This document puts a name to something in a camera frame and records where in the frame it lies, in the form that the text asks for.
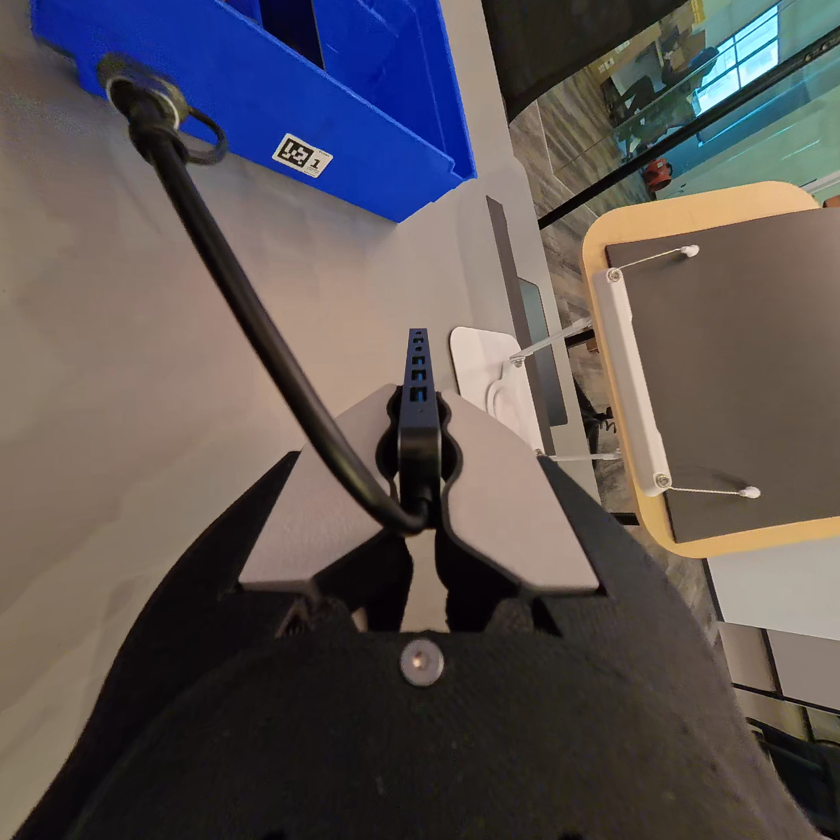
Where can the blue plastic bin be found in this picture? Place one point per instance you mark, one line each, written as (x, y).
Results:
(249, 85)

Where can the white stand base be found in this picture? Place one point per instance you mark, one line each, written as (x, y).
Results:
(476, 361)

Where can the clear acrylic stand arms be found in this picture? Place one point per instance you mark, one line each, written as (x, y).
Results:
(551, 341)

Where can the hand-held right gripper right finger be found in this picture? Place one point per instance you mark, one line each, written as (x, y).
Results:
(518, 518)

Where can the wood-rimmed black board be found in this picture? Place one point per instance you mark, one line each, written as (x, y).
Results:
(741, 367)

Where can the white cabinet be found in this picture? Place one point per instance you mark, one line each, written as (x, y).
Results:
(781, 610)

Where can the red floor machine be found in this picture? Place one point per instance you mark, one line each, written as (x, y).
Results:
(656, 176)

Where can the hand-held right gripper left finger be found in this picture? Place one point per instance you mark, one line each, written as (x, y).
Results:
(295, 525)

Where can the white bracket bar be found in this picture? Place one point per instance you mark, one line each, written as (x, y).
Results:
(630, 380)

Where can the black bin divider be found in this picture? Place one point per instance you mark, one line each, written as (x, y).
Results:
(292, 29)

